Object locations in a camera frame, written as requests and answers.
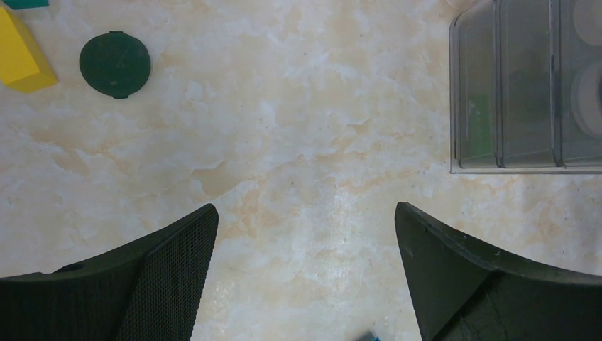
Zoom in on dark green round disc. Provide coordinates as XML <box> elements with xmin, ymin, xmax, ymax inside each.
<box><xmin>79</xmin><ymin>31</ymin><xmax>151</xmax><ymax>99</ymax></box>

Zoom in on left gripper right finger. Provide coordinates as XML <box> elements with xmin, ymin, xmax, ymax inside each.
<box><xmin>395</xmin><ymin>202</ymin><xmax>601</xmax><ymax>340</ymax></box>

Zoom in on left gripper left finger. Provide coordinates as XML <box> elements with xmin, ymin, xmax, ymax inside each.
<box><xmin>1</xmin><ymin>204</ymin><xmax>219</xmax><ymax>340</ymax></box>

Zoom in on teal block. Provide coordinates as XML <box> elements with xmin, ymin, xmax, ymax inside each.
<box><xmin>2</xmin><ymin>0</ymin><xmax>49</xmax><ymax>10</ymax></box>

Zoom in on yellow block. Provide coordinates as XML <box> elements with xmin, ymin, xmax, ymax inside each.
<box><xmin>1</xmin><ymin>7</ymin><xmax>58</xmax><ymax>93</ymax></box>

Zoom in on clear acrylic makeup organizer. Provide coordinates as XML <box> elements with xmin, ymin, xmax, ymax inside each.
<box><xmin>449</xmin><ymin>0</ymin><xmax>601</xmax><ymax>174</ymax></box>

